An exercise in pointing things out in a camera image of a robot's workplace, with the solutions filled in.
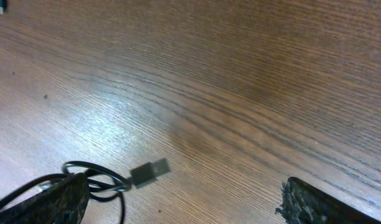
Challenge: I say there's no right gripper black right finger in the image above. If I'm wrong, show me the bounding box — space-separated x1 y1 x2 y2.
275 177 381 224

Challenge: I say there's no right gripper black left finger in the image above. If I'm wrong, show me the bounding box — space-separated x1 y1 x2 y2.
0 173 90 224

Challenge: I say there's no black cable bundle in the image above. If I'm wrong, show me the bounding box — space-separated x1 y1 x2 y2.
0 157 172 224

